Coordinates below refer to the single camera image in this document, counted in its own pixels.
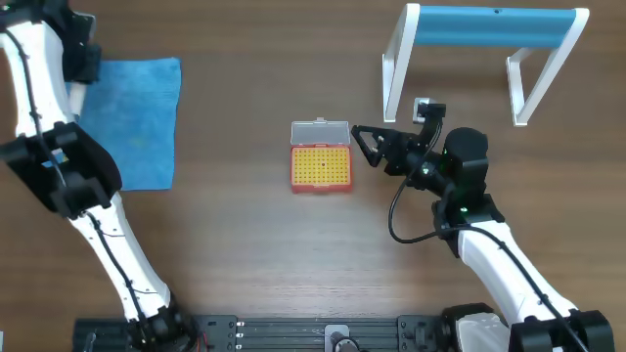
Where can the blue cloth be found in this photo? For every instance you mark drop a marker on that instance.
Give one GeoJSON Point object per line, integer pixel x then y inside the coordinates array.
{"type": "Point", "coordinates": [137, 122]}

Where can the mounting rail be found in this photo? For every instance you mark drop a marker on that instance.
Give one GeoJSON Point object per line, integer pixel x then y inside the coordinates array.
{"type": "Point", "coordinates": [283, 333]}

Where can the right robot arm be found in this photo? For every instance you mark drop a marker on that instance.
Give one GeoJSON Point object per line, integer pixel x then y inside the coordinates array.
{"type": "Point", "coordinates": [504, 274]}

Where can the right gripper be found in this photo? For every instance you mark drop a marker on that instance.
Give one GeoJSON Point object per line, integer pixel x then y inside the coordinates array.
{"type": "Point", "coordinates": [403, 151]}

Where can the red and yellow tip box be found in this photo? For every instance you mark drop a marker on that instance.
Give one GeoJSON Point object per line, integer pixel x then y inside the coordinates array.
{"type": "Point", "coordinates": [320, 166]}

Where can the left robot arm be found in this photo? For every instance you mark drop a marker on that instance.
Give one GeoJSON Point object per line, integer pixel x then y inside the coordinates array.
{"type": "Point", "coordinates": [44, 73]}

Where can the white and blue stand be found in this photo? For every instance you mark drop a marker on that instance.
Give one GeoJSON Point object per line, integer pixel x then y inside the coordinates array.
{"type": "Point", "coordinates": [489, 27]}

